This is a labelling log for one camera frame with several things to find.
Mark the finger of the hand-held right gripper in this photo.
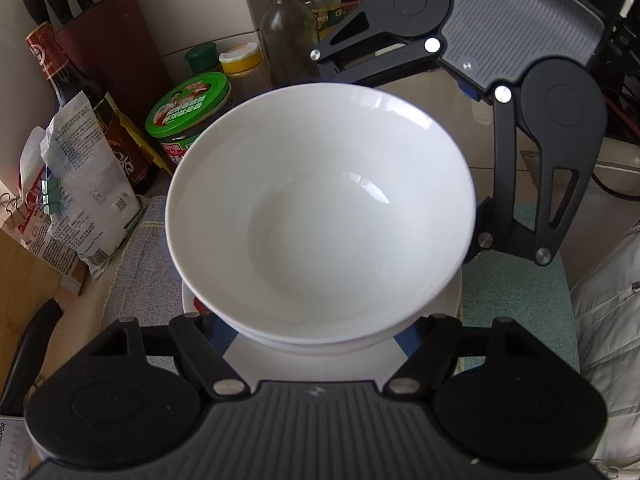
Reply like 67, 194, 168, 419
309, 2, 443, 84
462, 82, 596, 267

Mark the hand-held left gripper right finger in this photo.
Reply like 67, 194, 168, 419
382, 312, 546, 401

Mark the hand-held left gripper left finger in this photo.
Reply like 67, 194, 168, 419
90, 312, 251, 401

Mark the grey checked cloth mat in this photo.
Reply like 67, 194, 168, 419
97, 194, 583, 378

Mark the yellow-labelled oil bottle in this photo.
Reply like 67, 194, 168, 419
300, 0, 343, 43

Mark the clear red-capped glass bottle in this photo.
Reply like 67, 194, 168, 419
259, 0, 321, 91

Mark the yellow-lidded spice jar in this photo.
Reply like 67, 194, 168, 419
219, 42, 273, 103

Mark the person's white padded jacket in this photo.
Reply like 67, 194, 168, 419
570, 225, 640, 468

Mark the white printed plastic bag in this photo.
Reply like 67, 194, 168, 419
40, 91, 146, 281

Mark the brown cardboard box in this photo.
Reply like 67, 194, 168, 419
0, 230, 90, 341

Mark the dark soy sauce bottle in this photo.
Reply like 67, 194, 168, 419
26, 21, 161, 196

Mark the small green-capped jar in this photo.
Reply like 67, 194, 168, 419
184, 42, 221, 77

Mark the green binder clip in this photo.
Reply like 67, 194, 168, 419
39, 180, 63, 216

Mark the green-lidded sauce jar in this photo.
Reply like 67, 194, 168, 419
145, 71, 233, 173

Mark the red and white packet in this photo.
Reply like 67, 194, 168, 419
12, 127, 91, 297

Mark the metal binder clip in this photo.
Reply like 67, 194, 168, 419
0, 192, 26, 233

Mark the dark red knife block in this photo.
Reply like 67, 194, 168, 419
52, 0, 173, 111

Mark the black-handled santoku knife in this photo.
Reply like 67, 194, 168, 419
0, 299, 65, 480

